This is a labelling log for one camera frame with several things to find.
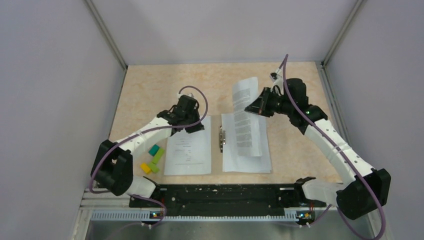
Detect grey slotted cable duct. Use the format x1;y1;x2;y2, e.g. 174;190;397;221
90;210;299;222

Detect metal folder clip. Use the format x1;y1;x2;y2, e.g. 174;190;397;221
218;125;226;153

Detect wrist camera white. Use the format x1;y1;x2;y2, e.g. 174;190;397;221
270;72;284;93
177;93;195;100

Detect yellow block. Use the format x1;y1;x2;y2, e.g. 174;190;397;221
140;162;152;175

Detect beige file folder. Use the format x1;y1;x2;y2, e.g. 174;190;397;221
163;114;274;176

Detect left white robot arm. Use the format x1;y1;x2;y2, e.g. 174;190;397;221
89;94;204;207

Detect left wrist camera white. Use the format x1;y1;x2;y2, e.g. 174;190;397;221
177;93;195;100

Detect teal block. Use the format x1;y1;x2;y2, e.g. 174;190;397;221
148;144;160;157

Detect long green block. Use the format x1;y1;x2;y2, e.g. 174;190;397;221
151;148;165;165

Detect white paper sheet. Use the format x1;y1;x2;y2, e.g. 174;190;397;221
221;113;272;174

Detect form paper sheet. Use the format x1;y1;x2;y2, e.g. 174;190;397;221
164;116;212;176

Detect printed text paper sheet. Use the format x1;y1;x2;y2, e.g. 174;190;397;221
232;77;262;157

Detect small green block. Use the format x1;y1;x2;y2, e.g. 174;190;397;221
147;162;160;174

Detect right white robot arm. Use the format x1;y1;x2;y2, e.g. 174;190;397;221
244;78;391;220

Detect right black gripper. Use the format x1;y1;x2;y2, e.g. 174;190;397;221
245;87;293;118

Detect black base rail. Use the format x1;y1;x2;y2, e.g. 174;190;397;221
127;177;327;220

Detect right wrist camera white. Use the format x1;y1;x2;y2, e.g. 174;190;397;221
270;72;284;93

